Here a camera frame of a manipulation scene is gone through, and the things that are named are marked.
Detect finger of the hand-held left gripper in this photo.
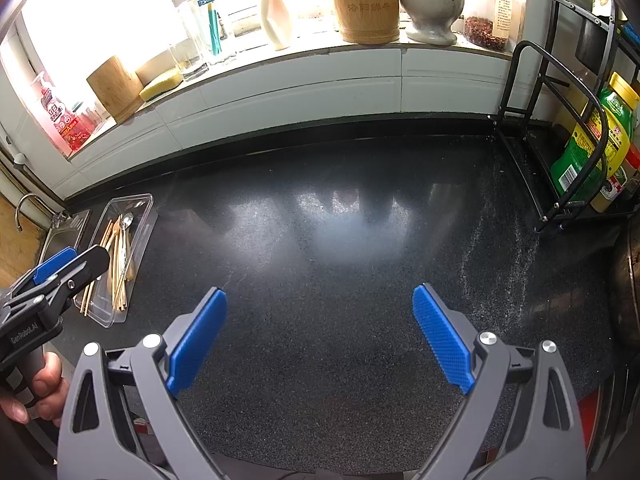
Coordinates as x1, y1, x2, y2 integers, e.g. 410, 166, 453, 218
31, 246, 78, 286
7, 244, 111, 319

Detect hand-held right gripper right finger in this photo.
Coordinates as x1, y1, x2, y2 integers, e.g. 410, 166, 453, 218
411, 283, 587, 480

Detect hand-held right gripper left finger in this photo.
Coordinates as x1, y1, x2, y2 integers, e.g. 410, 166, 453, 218
56, 286, 229, 480

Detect pile of wooden chopsticks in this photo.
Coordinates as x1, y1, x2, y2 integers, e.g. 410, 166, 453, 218
80, 215, 132, 317

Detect translucent brown spoon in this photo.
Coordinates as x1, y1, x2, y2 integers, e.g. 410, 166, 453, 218
125, 240, 139, 284

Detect clear plastic tray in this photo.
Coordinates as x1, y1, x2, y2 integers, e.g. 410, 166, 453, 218
73, 192, 159, 330

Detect person's left hand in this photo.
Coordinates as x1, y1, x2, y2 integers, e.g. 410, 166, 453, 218
0, 350, 72, 425

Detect stainless steel sink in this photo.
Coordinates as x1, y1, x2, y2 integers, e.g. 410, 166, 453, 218
37, 208, 93, 267

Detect metal faucet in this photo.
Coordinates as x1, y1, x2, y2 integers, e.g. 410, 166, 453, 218
14, 193, 71, 233

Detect red label soap bottle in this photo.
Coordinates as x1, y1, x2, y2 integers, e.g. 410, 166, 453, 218
29, 72, 93, 158

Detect red container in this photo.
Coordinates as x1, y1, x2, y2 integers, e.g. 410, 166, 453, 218
579, 391, 613, 466

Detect yellow sponge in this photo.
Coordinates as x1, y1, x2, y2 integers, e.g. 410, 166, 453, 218
138, 70, 184, 103

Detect beige sponge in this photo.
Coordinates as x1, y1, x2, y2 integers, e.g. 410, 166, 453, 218
134, 49, 173, 86

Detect green box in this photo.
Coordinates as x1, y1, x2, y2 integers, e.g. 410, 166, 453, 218
550, 72, 640, 206

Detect yellow label bottle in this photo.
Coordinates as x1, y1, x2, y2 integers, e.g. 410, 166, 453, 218
590, 145, 640, 213

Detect glass tumbler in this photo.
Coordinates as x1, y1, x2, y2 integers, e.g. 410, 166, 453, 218
168, 40, 211, 83

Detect tall clear glass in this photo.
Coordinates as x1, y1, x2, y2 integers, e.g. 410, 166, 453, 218
177, 0, 238, 65

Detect teal toothbrush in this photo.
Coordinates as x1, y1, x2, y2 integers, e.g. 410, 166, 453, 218
196, 0, 224, 57

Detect white bottle blue cap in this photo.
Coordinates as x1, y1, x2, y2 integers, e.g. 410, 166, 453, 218
254, 0, 297, 52

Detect chili flake jar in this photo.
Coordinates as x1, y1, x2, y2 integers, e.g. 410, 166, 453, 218
462, 0, 527, 53

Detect metal cup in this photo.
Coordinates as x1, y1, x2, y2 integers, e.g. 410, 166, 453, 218
574, 20, 617, 80

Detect stone mortar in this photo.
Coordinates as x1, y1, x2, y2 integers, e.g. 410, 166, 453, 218
398, 0, 467, 46

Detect large wooden canister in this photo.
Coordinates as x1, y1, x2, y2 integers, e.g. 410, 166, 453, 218
329, 0, 402, 45

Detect black wire rack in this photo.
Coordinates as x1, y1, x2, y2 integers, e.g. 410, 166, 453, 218
492, 0, 640, 235

